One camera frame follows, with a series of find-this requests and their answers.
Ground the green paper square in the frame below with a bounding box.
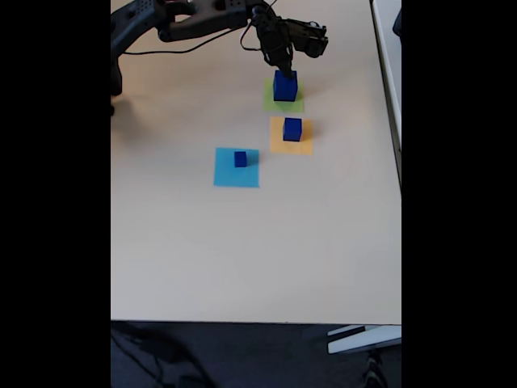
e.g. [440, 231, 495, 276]
[263, 78, 305, 114]

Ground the large blue cube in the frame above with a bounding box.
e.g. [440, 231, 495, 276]
[272, 70, 300, 103]

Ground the short looped wrist cable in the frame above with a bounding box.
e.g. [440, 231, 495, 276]
[240, 22, 263, 53]

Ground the orange paper square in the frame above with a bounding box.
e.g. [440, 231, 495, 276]
[268, 116, 314, 156]

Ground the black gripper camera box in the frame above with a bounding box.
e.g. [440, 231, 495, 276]
[286, 18, 330, 59]

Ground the medium blue cube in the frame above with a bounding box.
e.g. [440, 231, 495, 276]
[283, 117, 303, 143]

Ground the light blue paper square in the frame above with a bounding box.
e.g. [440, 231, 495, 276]
[213, 146, 260, 189]

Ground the white table foot bar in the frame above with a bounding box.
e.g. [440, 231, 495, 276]
[326, 324, 402, 356]

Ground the thick black floor cable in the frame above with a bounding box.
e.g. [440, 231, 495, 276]
[111, 323, 211, 388]

